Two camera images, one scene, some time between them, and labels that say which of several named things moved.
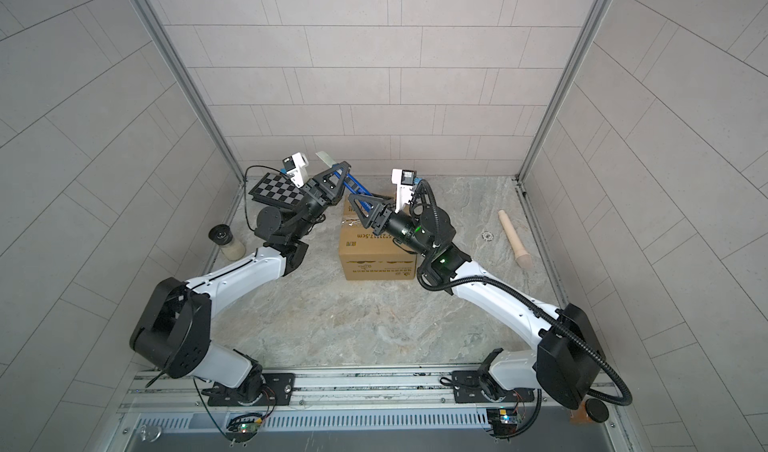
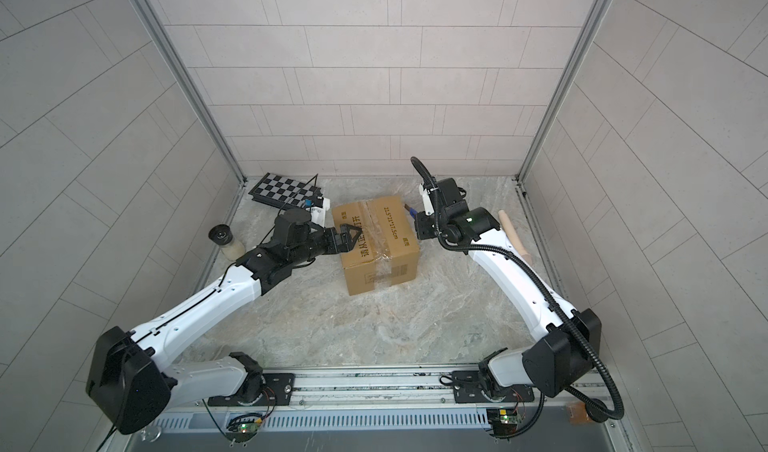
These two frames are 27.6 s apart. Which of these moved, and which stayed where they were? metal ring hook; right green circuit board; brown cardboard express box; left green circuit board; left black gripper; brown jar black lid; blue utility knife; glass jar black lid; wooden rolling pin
Moved: left black gripper; blue utility knife; brown cardboard express box
Stayed: left green circuit board; glass jar black lid; brown jar black lid; wooden rolling pin; right green circuit board; metal ring hook
